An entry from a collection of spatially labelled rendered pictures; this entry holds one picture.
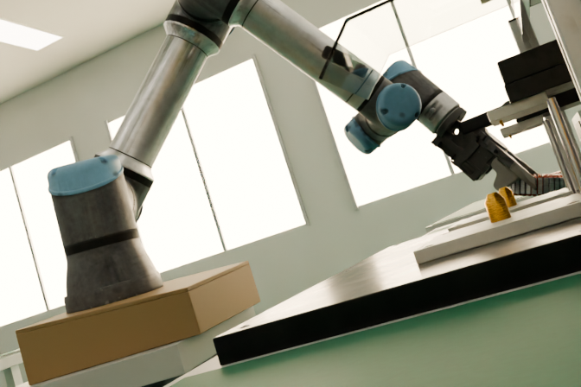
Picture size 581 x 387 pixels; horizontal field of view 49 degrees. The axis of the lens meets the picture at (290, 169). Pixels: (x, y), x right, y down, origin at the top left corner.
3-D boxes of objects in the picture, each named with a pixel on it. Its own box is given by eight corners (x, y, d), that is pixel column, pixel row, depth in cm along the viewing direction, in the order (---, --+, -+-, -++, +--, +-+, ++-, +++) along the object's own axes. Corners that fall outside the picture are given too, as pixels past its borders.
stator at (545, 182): (500, 196, 112) (500, 174, 111) (508, 193, 122) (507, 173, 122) (570, 197, 107) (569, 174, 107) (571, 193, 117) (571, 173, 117)
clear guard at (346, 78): (319, 80, 79) (304, 36, 80) (366, 100, 102) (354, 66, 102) (591, -34, 68) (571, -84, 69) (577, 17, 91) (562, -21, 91)
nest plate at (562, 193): (450, 237, 78) (447, 228, 79) (462, 227, 92) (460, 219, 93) (576, 199, 73) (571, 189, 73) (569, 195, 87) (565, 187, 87)
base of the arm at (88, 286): (45, 319, 97) (30, 256, 98) (111, 296, 111) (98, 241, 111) (120, 301, 91) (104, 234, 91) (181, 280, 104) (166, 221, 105)
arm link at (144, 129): (48, 218, 107) (193, -55, 114) (69, 221, 121) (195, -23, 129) (114, 250, 107) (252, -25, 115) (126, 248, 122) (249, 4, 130)
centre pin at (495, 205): (490, 224, 60) (481, 196, 60) (491, 222, 62) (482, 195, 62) (511, 217, 59) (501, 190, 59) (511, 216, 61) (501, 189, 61)
